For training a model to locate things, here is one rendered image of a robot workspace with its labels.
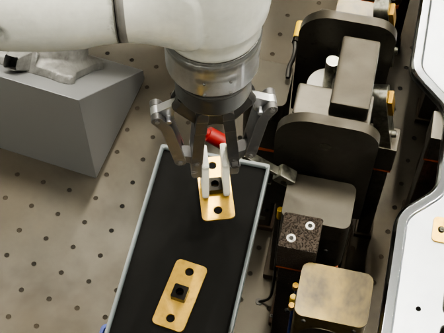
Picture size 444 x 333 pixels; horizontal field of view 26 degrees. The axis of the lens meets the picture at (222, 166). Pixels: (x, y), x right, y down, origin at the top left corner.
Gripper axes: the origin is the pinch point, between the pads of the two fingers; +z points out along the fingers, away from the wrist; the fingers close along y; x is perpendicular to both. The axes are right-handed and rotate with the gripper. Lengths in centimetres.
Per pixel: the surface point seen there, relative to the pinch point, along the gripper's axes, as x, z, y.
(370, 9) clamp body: 34.7, 17.0, 26.9
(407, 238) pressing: 0.4, 24.0, 26.2
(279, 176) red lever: 6.7, 14.4, 9.0
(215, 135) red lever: 10.1, 8.4, 1.2
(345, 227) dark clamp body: -0.9, 16.0, 16.6
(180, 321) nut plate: -14.5, 7.6, -5.6
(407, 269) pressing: -4.1, 24.0, 25.2
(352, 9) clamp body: 35.0, 17.0, 24.2
